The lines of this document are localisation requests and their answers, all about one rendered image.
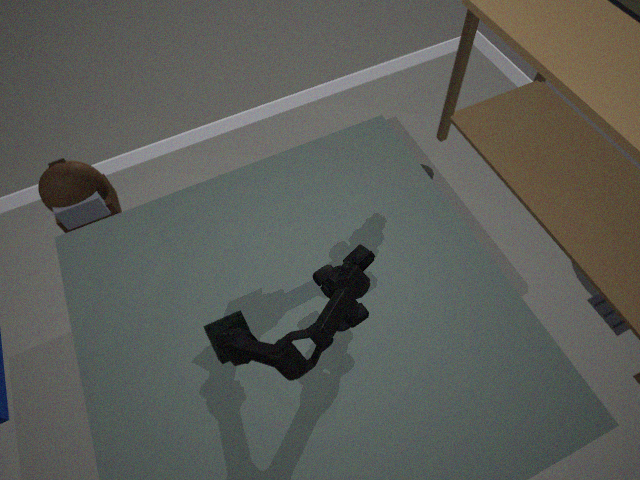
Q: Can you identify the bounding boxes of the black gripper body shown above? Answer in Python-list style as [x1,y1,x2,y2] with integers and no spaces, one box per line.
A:
[313,265,369,328]

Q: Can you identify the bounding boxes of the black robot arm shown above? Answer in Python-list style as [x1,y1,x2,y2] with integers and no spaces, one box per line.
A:
[215,244,375,381]

